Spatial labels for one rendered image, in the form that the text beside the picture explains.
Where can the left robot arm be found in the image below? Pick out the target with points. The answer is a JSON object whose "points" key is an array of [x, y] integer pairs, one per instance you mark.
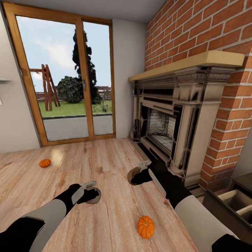
{"points": [[32, 231]]}

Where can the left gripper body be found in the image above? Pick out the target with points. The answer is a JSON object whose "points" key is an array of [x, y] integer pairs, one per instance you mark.
{"points": [[90, 194]]}

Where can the pumpkin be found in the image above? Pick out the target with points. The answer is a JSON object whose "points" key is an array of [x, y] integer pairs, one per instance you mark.
{"points": [[44, 163], [145, 227]]}

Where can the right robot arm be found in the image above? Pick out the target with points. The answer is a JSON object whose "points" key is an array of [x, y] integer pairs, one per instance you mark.
{"points": [[206, 231]]}

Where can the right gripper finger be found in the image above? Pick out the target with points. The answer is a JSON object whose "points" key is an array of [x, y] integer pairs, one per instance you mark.
{"points": [[133, 181]]}

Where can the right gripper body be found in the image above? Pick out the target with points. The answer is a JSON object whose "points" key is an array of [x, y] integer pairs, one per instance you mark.
{"points": [[141, 178]]}

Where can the pillar candle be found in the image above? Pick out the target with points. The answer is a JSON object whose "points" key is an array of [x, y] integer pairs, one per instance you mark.
{"points": [[97, 199], [132, 173]]}

